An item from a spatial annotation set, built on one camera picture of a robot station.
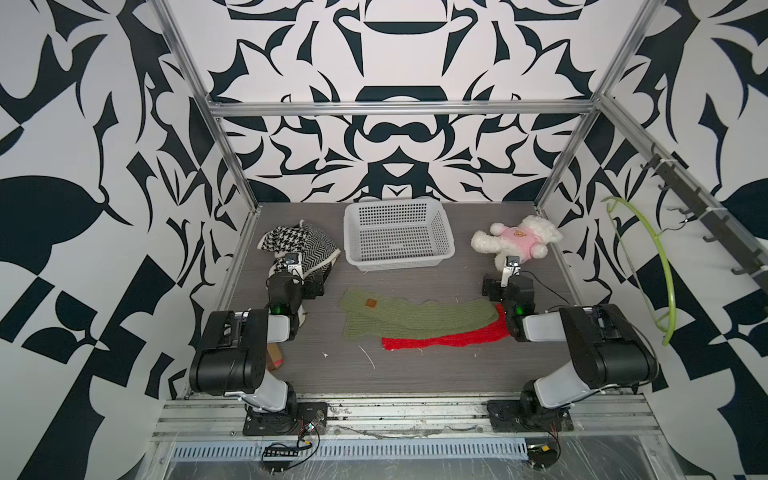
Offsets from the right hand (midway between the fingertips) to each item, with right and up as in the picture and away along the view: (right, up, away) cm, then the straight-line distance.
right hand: (504, 270), depth 95 cm
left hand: (-63, +1, -1) cm, 63 cm away
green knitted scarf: (-41, -12, -6) cm, 43 cm away
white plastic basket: (-33, +11, +7) cm, 35 cm away
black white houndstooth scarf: (-59, +7, -2) cm, 59 cm away
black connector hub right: (-1, -40, -24) cm, 47 cm away
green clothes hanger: (+23, -7, -31) cm, 40 cm away
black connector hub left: (-62, -41, -22) cm, 78 cm away
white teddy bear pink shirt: (+8, +9, +4) cm, 13 cm away
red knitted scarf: (-5, -15, -9) cm, 19 cm away
